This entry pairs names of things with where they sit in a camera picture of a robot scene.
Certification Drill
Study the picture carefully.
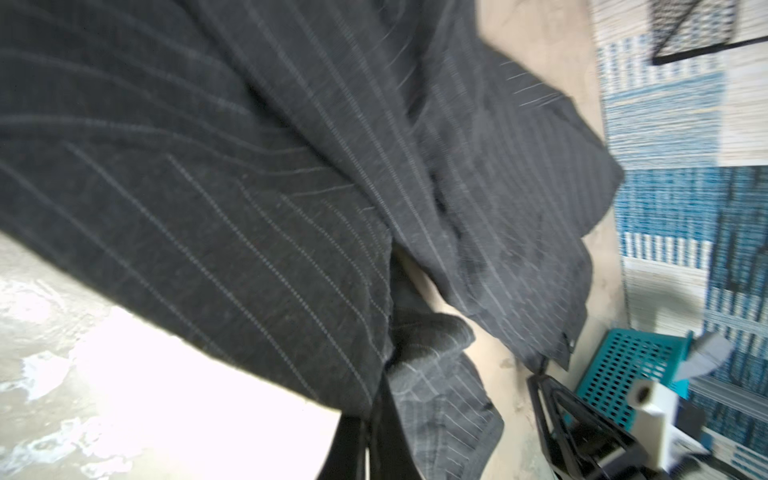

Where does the teal plastic laundry basket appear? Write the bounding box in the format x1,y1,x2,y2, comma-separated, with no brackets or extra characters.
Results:
575,328,693,431

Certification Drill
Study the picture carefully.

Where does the light grey shirt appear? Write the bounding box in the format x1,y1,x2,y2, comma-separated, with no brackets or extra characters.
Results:
674,332,734,382

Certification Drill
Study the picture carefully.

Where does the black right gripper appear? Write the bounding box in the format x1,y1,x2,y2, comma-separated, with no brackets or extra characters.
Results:
527,374,648,480

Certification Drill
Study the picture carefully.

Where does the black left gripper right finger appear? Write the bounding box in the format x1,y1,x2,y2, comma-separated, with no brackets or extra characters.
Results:
368,374,422,480

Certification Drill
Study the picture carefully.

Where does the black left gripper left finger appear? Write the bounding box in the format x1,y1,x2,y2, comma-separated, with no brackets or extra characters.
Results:
317,415,367,480

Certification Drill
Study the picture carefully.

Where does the dark grey pinstripe shirt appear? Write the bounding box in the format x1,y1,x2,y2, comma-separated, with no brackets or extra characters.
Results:
1,1,624,479

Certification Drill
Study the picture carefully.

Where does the black wire shelf rack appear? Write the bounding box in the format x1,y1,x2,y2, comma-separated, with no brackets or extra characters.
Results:
649,1,767,66

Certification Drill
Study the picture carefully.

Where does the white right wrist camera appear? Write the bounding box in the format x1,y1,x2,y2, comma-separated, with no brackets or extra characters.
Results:
627,379,710,473

